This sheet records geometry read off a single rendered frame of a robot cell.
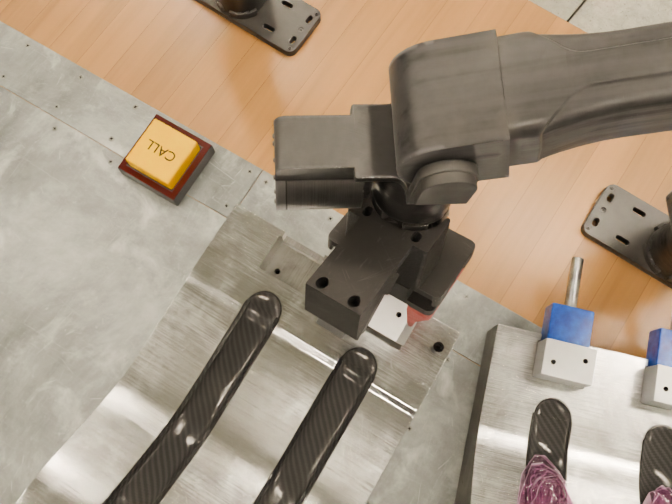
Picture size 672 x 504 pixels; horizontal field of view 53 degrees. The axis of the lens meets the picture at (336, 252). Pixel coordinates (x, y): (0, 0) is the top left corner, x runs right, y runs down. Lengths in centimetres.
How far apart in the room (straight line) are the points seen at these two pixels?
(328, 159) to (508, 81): 12
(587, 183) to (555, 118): 47
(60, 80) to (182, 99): 15
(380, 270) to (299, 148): 10
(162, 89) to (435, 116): 55
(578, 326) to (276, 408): 31
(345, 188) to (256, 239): 26
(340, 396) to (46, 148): 47
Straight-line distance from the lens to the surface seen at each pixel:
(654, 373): 74
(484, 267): 79
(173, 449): 68
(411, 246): 47
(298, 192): 44
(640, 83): 39
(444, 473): 76
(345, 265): 46
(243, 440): 67
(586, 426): 73
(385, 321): 60
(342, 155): 43
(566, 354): 70
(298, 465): 67
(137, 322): 79
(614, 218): 83
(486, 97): 38
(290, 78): 86
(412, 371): 66
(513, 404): 71
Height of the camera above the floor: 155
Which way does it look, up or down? 75 degrees down
